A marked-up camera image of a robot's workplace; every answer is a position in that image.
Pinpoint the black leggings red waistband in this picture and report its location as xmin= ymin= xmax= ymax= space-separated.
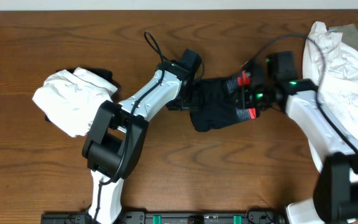
xmin=190 ymin=70 xmax=260 ymax=132

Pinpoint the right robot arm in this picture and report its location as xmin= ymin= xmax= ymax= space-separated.
xmin=237 ymin=61 xmax=358 ymax=223

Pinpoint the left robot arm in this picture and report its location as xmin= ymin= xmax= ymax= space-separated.
xmin=82 ymin=59 xmax=204 ymax=223

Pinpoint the white shirt right pile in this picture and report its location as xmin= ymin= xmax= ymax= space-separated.
xmin=301 ymin=21 xmax=358 ymax=174

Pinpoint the white folded garment left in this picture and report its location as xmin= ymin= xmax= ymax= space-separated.
xmin=32 ymin=67 xmax=118 ymax=138

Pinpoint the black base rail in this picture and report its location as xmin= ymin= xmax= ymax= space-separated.
xmin=40 ymin=209 xmax=287 ymax=224

